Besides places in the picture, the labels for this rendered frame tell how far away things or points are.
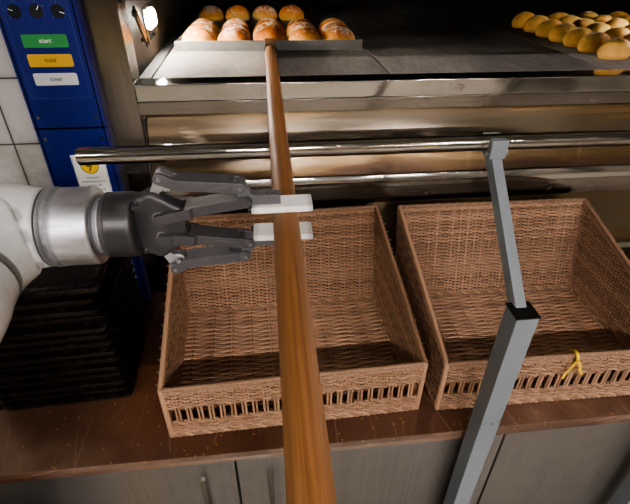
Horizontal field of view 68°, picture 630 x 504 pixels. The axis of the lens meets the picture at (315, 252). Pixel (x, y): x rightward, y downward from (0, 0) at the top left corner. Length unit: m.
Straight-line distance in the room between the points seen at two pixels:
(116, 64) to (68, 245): 0.69
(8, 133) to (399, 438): 1.12
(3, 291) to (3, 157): 0.85
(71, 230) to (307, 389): 0.32
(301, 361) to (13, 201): 0.36
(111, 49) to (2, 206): 0.67
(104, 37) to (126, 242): 0.71
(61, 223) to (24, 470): 0.71
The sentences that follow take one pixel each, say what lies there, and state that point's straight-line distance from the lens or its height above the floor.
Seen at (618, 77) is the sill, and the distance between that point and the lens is 1.47.
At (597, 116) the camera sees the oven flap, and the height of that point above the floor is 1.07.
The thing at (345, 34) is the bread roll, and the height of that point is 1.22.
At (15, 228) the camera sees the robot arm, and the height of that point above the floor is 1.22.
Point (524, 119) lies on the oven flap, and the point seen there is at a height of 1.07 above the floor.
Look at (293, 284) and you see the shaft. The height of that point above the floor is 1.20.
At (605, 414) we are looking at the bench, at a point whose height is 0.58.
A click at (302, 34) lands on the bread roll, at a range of 1.52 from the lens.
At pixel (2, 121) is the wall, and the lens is 1.32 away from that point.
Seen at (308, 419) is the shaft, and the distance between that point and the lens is 0.33.
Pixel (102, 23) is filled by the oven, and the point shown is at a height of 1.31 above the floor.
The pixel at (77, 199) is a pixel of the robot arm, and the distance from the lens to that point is 0.56.
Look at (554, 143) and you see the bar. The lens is 0.96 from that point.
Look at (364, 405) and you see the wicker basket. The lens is 1.08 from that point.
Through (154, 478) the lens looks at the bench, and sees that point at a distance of 1.15.
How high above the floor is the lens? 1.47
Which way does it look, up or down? 34 degrees down
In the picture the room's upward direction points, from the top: 1 degrees clockwise
